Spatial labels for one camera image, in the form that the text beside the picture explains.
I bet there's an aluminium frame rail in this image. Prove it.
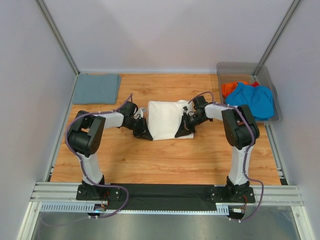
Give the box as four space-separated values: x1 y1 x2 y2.
31 182 304 206

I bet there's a blue t shirt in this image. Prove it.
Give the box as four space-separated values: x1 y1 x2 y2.
225 82 275 121

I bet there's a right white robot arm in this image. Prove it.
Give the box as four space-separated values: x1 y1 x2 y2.
174 95 260 202

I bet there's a left corner aluminium post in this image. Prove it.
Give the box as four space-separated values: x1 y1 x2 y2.
35 0 80 76

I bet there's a right corner aluminium post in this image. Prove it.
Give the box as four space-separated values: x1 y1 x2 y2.
252 0 303 76

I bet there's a corner aluminium post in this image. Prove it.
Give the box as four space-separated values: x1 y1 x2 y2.
35 0 80 76
252 0 303 76

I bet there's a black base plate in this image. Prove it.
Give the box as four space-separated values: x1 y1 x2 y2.
84 183 256 211

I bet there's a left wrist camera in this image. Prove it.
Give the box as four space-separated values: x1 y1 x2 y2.
138 107 147 118

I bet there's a clear plastic bin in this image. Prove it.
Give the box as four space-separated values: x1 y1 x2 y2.
216 62 283 123

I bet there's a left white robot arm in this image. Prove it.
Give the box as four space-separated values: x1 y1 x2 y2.
65 101 153 201

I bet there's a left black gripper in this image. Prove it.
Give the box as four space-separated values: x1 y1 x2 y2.
124 116 153 142

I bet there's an orange t shirt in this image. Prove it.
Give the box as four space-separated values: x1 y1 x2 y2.
221 81 249 98

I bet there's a slotted cable duct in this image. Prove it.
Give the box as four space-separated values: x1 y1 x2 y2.
39 202 229 216

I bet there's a folded grey-blue t shirt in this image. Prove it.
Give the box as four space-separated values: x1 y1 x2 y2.
72 74 122 105

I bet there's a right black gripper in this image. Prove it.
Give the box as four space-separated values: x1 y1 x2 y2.
174 113 210 139

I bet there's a white t shirt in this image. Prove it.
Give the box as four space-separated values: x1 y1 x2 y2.
147 100 192 141

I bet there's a red t shirt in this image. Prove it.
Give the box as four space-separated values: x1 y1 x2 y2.
251 81 260 88

